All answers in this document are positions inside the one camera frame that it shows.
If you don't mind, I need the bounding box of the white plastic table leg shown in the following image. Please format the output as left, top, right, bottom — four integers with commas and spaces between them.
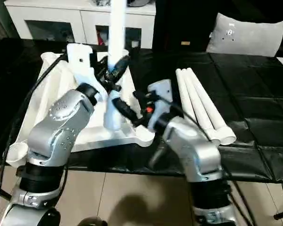
181, 68, 222, 143
103, 0, 127, 132
185, 67, 237, 146
175, 69, 211, 132

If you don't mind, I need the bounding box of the white plastic table top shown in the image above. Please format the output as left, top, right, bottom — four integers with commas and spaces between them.
7, 49, 157, 168

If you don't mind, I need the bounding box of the white sideboard cabinet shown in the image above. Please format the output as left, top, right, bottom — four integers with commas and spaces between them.
6, 0, 156, 50

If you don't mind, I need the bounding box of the black cabinet with gold label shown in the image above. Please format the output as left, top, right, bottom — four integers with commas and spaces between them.
153, 0, 218, 53

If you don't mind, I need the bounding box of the dark round robot torso part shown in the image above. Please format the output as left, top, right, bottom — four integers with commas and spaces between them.
80, 217, 107, 226

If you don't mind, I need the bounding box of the grey pillow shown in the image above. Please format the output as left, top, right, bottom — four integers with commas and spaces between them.
205, 13, 283, 57

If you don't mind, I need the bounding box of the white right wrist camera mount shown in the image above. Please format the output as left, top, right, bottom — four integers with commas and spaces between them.
147, 80, 175, 130

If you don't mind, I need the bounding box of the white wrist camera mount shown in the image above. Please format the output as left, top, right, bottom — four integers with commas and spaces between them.
147, 80, 175, 130
66, 43, 105, 105

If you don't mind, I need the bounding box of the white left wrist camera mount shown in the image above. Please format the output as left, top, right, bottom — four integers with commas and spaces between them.
66, 43, 105, 105

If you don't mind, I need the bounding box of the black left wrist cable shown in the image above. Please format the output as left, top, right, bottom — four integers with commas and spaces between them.
0, 55, 67, 226

